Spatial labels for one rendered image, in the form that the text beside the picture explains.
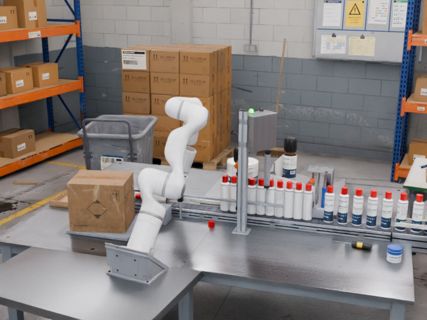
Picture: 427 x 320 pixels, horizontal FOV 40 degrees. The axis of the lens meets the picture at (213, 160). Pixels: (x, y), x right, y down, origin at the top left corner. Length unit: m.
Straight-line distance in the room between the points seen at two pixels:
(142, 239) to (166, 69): 4.16
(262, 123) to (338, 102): 4.64
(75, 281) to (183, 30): 5.83
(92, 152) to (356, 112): 3.52
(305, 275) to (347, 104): 4.99
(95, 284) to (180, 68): 4.24
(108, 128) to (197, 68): 1.20
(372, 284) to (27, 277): 1.56
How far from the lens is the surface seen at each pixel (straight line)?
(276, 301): 3.80
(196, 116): 2.91
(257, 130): 3.02
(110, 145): 5.47
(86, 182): 3.15
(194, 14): 8.17
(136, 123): 6.15
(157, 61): 6.75
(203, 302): 3.76
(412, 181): 4.34
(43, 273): 2.88
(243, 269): 2.82
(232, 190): 3.30
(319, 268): 2.88
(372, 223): 3.24
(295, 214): 3.26
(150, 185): 2.81
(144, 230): 2.75
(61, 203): 3.64
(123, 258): 2.71
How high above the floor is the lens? 2.12
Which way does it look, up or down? 17 degrees down
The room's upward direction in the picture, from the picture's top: straight up
